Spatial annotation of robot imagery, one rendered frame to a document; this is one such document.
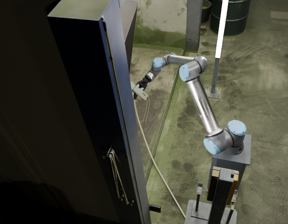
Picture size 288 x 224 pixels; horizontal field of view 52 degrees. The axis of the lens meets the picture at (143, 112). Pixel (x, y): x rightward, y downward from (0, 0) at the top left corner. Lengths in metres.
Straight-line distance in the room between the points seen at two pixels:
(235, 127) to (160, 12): 2.36
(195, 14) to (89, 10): 3.27
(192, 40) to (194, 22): 0.31
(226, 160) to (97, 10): 1.85
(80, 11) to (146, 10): 3.35
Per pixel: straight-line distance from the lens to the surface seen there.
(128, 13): 2.26
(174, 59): 2.68
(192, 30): 4.33
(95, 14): 0.97
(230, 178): 1.30
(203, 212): 2.13
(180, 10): 4.21
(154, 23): 4.40
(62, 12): 1.02
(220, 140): 2.33
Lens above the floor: 2.76
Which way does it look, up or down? 48 degrees down
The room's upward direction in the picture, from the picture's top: 6 degrees counter-clockwise
